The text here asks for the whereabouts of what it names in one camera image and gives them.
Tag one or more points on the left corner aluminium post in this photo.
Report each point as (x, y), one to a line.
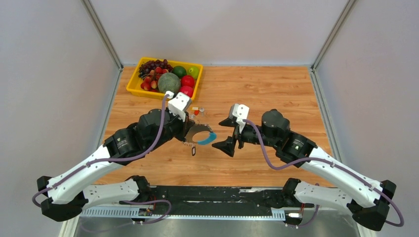
(102, 33)

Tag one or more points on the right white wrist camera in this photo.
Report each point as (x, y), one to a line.
(238, 114)

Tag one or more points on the small red peaches cluster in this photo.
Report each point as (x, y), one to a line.
(150, 78)

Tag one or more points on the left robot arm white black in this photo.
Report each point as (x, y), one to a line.
(74, 191)

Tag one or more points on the yellow plastic fruit tray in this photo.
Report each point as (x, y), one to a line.
(135, 81)

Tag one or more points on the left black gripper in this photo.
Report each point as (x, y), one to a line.
(184, 126)

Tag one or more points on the pink red apple lower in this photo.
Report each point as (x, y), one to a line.
(187, 90)

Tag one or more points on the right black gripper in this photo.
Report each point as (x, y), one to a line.
(227, 146)

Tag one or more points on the red apple upper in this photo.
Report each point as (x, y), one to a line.
(188, 80)

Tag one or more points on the yellow tag key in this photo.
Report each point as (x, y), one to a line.
(201, 109)

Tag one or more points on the right corner aluminium post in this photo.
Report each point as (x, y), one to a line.
(333, 33)

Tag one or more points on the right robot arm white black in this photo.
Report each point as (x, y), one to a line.
(367, 200)

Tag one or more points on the green netted melon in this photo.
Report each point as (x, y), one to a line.
(169, 82)

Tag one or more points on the dark purple grape bunch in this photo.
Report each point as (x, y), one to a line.
(154, 67)

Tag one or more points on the corner aluminium post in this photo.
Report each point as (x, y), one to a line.
(102, 33)
(333, 33)

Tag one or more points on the dark green lime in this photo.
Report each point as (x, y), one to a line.
(179, 71)

